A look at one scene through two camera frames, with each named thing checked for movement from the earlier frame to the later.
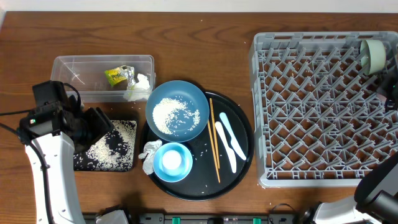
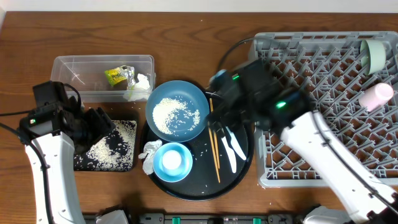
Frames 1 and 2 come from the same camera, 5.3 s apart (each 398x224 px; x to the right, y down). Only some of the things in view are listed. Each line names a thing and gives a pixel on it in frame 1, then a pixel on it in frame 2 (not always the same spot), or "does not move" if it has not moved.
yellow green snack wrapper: [122, 73] does not move
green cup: [372, 56] does not move
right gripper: [388, 84] to [225, 112]
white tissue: [140, 90] does not move
